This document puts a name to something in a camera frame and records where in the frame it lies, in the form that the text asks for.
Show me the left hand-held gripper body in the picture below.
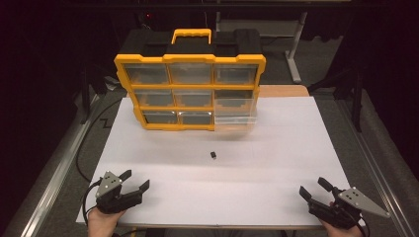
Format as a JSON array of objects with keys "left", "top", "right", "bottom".
[{"left": 95, "top": 170, "right": 144, "bottom": 215}]

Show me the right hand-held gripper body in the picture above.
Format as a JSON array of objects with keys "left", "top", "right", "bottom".
[{"left": 307, "top": 186, "right": 392, "bottom": 230}]

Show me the yellow black drawer organizer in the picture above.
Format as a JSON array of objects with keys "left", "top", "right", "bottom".
[{"left": 114, "top": 28, "right": 267, "bottom": 132}]

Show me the clear plastic drawer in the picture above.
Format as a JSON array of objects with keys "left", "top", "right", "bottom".
[{"left": 213, "top": 90, "right": 259, "bottom": 132}]

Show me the person's right hand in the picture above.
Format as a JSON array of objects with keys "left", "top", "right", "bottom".
[{"left": 320, "top": 220, "right": 366, "bottom": 237}]

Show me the person's left hand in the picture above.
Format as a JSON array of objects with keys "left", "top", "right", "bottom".
[{"left": 87, "top": 206, "right": 126, "bottom": 237}]

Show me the black metal stand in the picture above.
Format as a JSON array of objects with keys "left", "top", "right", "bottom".
[
  {"left": 307, "top": 64, "right": 368, "bottom": 133},
  {"left": 78, "top": 62, "right": 111, "bottom": 125}
]

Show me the set of closed clear drawers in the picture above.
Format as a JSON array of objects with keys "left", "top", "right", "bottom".
[{"left": 123, "top": 62, "right": 259, "bottom": 126}]

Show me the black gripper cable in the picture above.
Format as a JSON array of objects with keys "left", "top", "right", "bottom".
[
  {"left": 349, "top": 210, "right": 372, "bottom": 233},
  {"left": 81, "top": 179, "right": 104, "bottom": 226}
]

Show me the long black floor cable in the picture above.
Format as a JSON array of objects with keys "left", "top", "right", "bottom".
[{"left": 75, "top": 98, "right": 124, "bottom": 184}]

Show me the aluminium floor rail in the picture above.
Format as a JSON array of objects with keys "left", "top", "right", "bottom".
[
  {"left": 335, "top": 98, "right": 419, "bottom": 237},
  {"left": 19, "top": 94, "right": 101, "bottom": 237}
]

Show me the white metal desk frame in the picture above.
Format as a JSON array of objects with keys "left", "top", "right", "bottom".
[{"left": 214, "top": 11, "right": 309, "bottom": 85}]

